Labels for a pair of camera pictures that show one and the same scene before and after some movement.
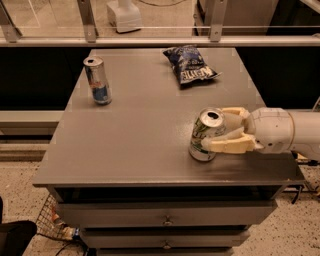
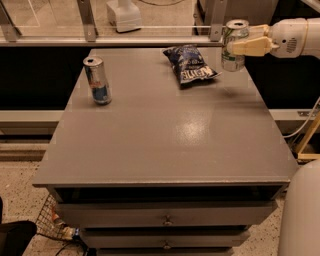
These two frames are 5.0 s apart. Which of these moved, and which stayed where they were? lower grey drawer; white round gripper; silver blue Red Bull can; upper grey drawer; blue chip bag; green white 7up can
Moved: green white 7up can; white round gripper
Stayed: lower grey drawer; upper grey drawer; blue chip bag; silver blue Red Bull can
